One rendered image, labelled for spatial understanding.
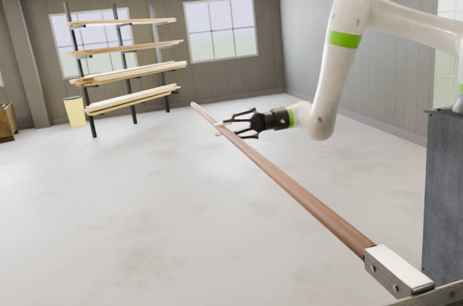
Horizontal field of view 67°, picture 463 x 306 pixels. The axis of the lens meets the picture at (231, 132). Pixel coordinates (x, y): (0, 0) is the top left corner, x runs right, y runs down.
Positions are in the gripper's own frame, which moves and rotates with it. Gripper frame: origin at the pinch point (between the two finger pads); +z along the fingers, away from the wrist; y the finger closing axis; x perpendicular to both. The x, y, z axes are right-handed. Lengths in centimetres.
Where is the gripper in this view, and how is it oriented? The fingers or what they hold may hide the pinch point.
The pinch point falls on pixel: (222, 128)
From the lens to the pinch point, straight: 136.5
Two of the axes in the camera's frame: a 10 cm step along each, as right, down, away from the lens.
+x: -2.5, -2.3, 9.4
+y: 1.1, 9.6, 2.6
